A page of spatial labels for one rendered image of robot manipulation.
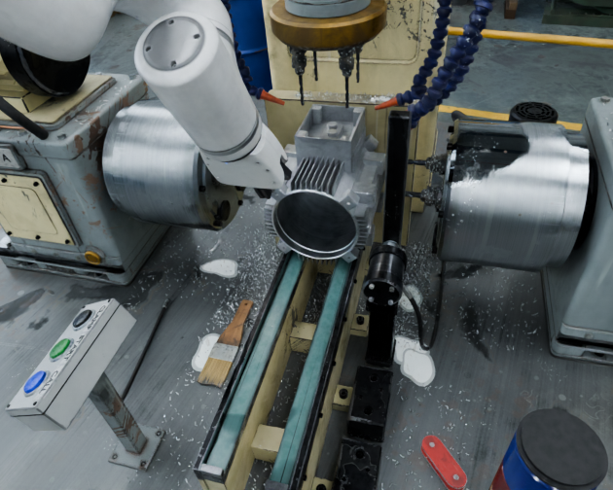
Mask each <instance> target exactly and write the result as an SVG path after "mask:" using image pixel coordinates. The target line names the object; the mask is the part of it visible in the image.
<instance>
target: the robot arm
mask: <svg viewBox="0 0 613 490"><path fill-rule="evenodd" d="M113 11H115V12H120V13H124V14H126V15H128V16H131V17H133V18H136V19H138V20H139V21H141V22H143V23H145V24H146V25H148V27H147V28H146V30H145V31H144V32H143V33H142V35H141V36H140V38H139V40H138V42H137V44H136V47H135V52H134V63H135V67H136V69H137V71H138V73H139V75H140V76H141V78H142V79H143V80H144V81H145V83H146V84H147V85H148V86H149V88H150V89H151V90H152V91H153V92H154V94H155V95H156V96H157V97H158V99H159V100H160V101H161V102H162V104H163V105H164V106H165V108H166V109H167V110H168V111H169V112H170V114H171V115H172V116H173V117H174V119H175V120H177V121H178V123H179V124H180V125H181V126H182V127H183V129H184V130H185V131H186V132H187V134H188V135H189V136H190V137H191V139H192V140H193V141H194V142H195V144H196V145H197V146H198V149H199V152H200V154H201V157H202V159H203V161H204V163H205V164H206V166H207V168H208V169H209V170H210V172H211V173H212V175H213V176H214V177H215V178H216V179H217V180H218V181H219V182H220V183H223V184H227V185H233V186H242V187H250V188H254V191H255V192H256V193H257V195H258V196H259V197H260V198H266V199H270V197H271V193H274V191H275V189H279V188H281V187H282V186H283V182H284V180H291V175H292V171H291V170H290V169H289V168H288V167H287V166H286V165H285V164H284V163H286V162H287V161H288V158H287V156H286V154H285V152H284V150H283V148H282V146H281V145H280V143H279V142H278V140H277V139H276V137H275V136H274V135H273V134H272V132H271V131H270V130H269V129H268V128H267V127H266V126H265V125H264V124H263V123H262V120H261V117H260V114H259V112H258V110H257V108H256V106H255V104H254V103H253V101H252V99H251V97H250V95H249V93H248V91H247V89H246V86H245V84H244V82H243V80H242V79H241V76H240V73H239V70H238V66H237V62H236V57H235V51H234V34H233V27H232V23H231V19H230V16H229V14H228V11H227V9H226V7H225V6H224V4H223V3H222V2H221V0H0V37H1V38H3V39H5V40H7V41H9V42H11V43H13V44H15V45H17V46H19V47H21V48H24V49H26V50H28V51H30V52H33V53H36V54H39V55H41V56H44V57H47V58H50V59H54V60H58V61H76V60H80V59H83V58H85V57H86V56H88V55H89V54H90V53H91V52H92V51H93V50H94V49H95V48H96V47H97V45H98V43H99V41H100V40H101V38H102V36H103V34H104V32H105V29H106V27H107V25H108V22H109V20H110V17H111V15H112V14H113Z"/></svg>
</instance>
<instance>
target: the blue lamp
mask: <svg viewBox="0 0 613 490"><path fill-rule="evenodd" d="M516 432H517V431H516ZM503 472H504V477H505V479H506V482H507V484H508V486H509V488H510V489H511V490H558V489H556V488H554V487H552V486H550V485H548V484H546V483H545V482H543V481H542V480H540V479H539V478H538V477H536V476H535V475H534V474H533V473H532V472H531V471H530V470H529V468H528V467H527V466H526V465H525V463H524V462H523V460H522V458H521V456H520V453H519V451H518V447H517V443H516V433H515V434H514V436H513V438H512V440H511V443H510V445H509V447H508V449H507V451H506V453H505V456H504V459H503Z"/></svg>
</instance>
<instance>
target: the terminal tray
mask: <svg viewBox="0 0 613 490"><path fill-rule="evenodd" d="M315 106H319V108H315ZM355 109H360V111H355ZM301 132H305V134H301ZM345 135H347V136H348V137H347V138H343V137H344V136H345ZM294 137H295V147H296V158H297V167H299V165H300V163H301V162H302V160H303V158H305V162H306V160H307V157H309V162H310V161H311V159H312V157H314V162H315V161H316V159H317V157H319V163H320V161H321V159H322V157H324V163H325V162H326V160H327V158H329V163H330V164H331V161H332V159H334V162H335V166H336V164H337V161H338V160H339V161H340V168H341V167H342V164H343V162H344V170H345V171H347V172H348V173H350V174H351V173H354V169H356V165H357V161H358V162H359V158H360V155H362V151H363V148H364V140H365V139H366V126H365V108H363V107H349V108H345V106H335V105H321V104H312V106H311V108H310V109H309V111H308V113H307V115H306V117H305V119H304V120H303V122H302V124H301V126H300V127H299V129H298V131H297V132H296V134H295V136H294Z"/></svg>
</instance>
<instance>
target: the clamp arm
mask: <svg viewBox="0 0 613 490"><path fill-rule="evenodd" d="M411 125H412V112H411V111H398V110H391V111H390V112H389V116H388V129H387V148H386V168H385V188H384V207H383V228H382V245H385V244H386V243H387V245H391V243H394V244H393V246H397V247H398V248H400V249H401V240H402V228H403V217H404V205H405V194H406V183H407V171H408V159H409V148H410V137H411Z"/></svg>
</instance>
